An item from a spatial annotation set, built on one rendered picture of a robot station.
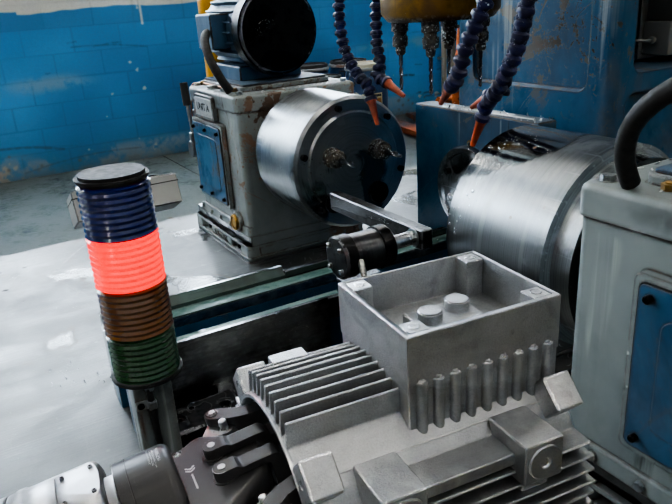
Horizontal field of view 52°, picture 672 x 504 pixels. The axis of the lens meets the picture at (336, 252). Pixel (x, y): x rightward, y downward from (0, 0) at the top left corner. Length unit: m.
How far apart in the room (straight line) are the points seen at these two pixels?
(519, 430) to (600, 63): 0.76
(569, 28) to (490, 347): 0.79
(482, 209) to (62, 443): 0.63
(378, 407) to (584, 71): 0.81
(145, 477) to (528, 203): 0.52
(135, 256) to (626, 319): 0.45
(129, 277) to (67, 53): 5.87
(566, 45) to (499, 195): 0.42
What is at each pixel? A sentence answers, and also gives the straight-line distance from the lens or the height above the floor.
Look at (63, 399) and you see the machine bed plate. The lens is 1.12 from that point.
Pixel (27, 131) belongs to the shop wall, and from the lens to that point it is 6.43.
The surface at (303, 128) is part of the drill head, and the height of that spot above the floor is 1.12.
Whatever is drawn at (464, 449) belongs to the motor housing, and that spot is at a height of 1.06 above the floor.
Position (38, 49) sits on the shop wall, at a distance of 6.39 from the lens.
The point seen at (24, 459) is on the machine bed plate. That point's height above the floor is 0.80.
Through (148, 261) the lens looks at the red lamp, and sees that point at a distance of 0.59.
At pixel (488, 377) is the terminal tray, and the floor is 1.10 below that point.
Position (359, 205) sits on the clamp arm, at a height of 1.03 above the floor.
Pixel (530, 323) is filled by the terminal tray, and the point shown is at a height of 1.13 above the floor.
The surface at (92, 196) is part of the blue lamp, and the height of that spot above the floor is 1.20.
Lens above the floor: 1.34
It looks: 21 degrees down
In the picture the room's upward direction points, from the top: 4 degrees counter-clockwise
